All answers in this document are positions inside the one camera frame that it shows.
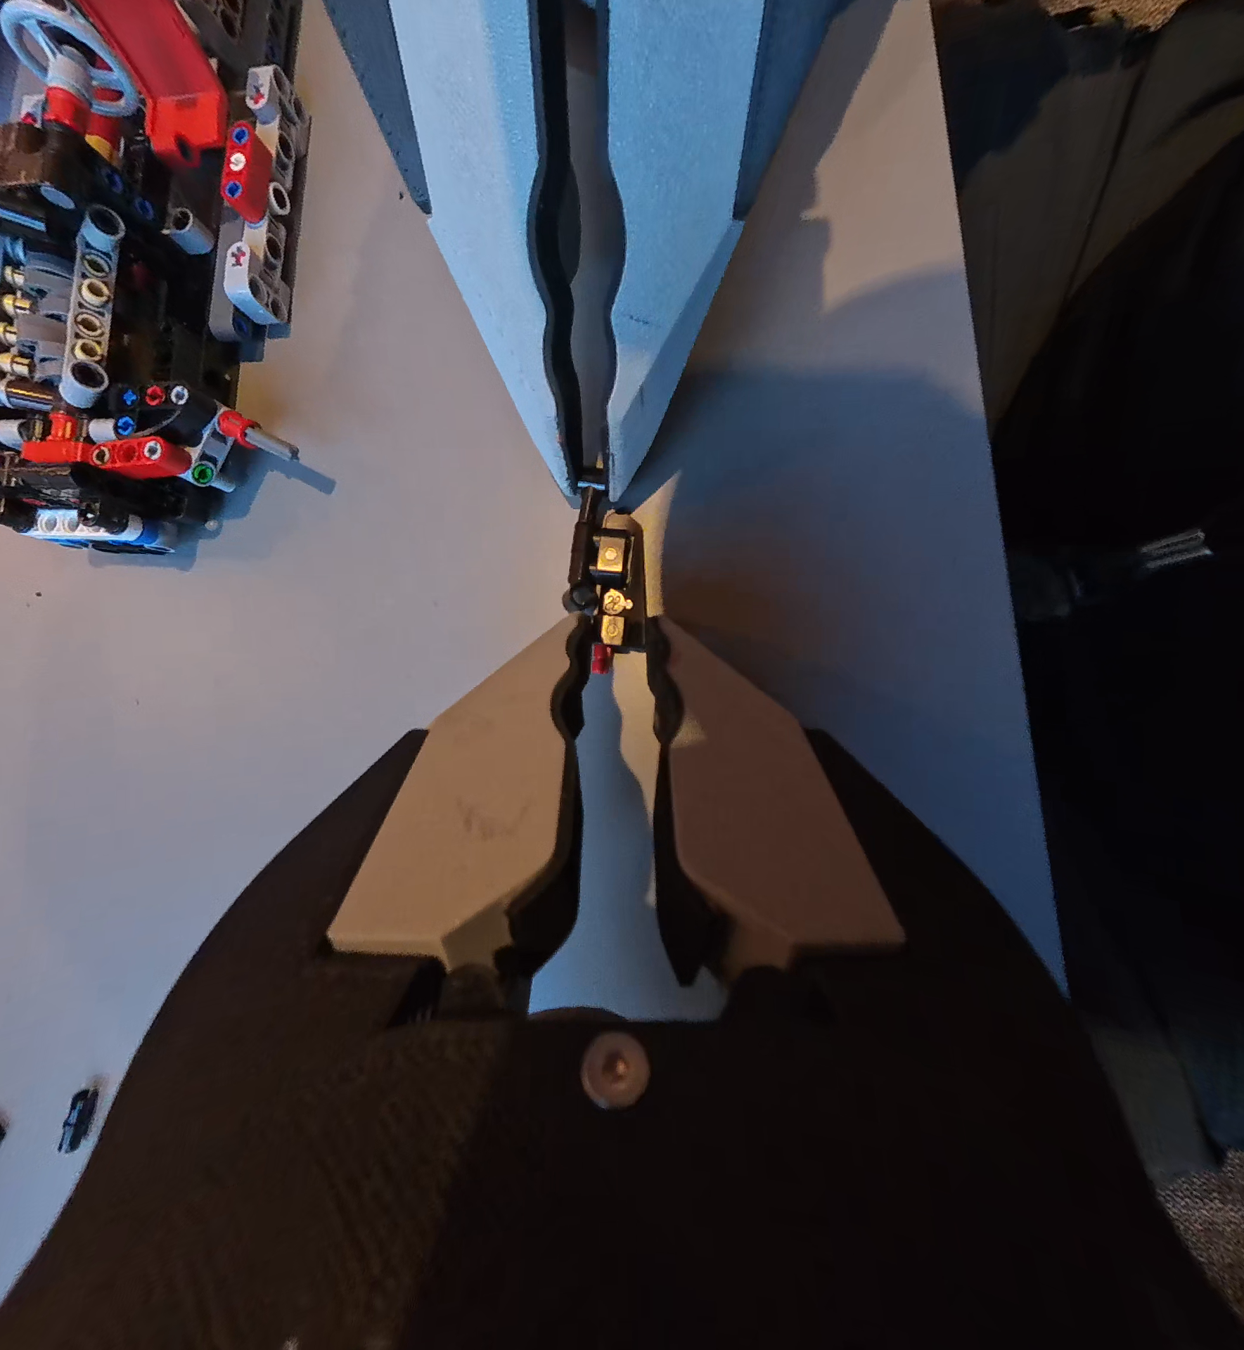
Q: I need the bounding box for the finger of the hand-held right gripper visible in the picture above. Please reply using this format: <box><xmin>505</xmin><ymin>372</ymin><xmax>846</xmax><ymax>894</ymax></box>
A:
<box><xmin>388</xmin><ymin>0</ymin><xmax>591</xmax><ymax>491</ymax></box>
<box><xmin>596</xmin><ymin>0</ymin><xmax>772</xmax><ymax>502</ymax></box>

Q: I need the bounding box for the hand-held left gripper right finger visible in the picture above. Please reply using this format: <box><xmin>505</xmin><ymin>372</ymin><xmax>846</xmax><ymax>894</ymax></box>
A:
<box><xmin>646</xmin><ymin>617</ymin><xmax>908</xmax><ymax>988</ymax></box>

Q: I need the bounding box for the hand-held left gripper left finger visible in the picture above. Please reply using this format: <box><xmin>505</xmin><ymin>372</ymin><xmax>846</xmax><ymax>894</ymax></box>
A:
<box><xmin>326</xmin><ymin>616</ymin><xmax>590</xmax><ymax>982</ymax></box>

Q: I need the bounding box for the black toy assembly red pin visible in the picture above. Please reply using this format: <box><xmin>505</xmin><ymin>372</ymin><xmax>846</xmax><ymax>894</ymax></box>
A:
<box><xmin>561</xmin><ymin>510</ymin><xmax>649</xmax><ymax>676</ymax></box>

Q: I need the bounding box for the light grey desk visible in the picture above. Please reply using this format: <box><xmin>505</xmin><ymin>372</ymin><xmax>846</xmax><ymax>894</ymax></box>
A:
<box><xmin>0</xmin><ymin>0</ymin><xmax>1072</xmax><ymax>1350</ymax></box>

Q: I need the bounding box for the toy brick vehicle model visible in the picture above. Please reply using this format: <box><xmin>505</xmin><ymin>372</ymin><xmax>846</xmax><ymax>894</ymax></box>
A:
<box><xmin>0</xmin><ymin>0</ymin><xmax>317</xmax><ymax>555</ymax></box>

